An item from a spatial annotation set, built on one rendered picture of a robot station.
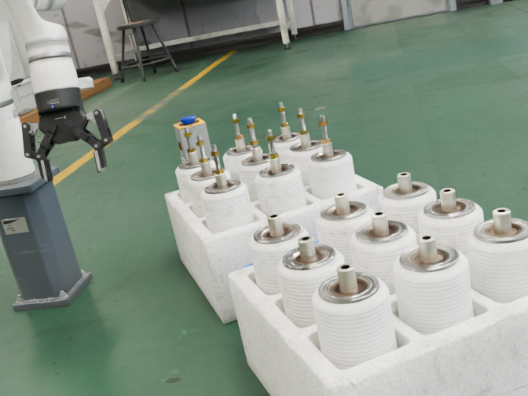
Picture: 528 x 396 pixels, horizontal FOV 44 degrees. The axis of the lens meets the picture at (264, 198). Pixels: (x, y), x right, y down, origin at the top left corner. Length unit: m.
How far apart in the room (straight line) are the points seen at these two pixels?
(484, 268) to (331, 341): 0.23
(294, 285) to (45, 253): 0.82
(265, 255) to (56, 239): 0.72
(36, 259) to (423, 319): 0.99
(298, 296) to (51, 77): 0.54
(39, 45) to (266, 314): 0.57
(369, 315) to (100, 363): 0.67
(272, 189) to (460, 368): 0.59
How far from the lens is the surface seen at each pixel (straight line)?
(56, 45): 1.15
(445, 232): 0.99
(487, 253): 0.90
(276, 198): 1.31
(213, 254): 1.26
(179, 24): 6.53
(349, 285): 0.81
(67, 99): 1.13
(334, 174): 1.34
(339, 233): 1.03
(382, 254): 0.93
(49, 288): 1.62
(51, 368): 1.38
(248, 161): 1.45
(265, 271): 1.01
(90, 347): 1.40
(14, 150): 1.56
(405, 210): 1.08
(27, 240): 1.59
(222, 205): 1.27
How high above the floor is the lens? 0.64
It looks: 19 degrees down
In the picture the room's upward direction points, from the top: 12 degrees counter-clockwise
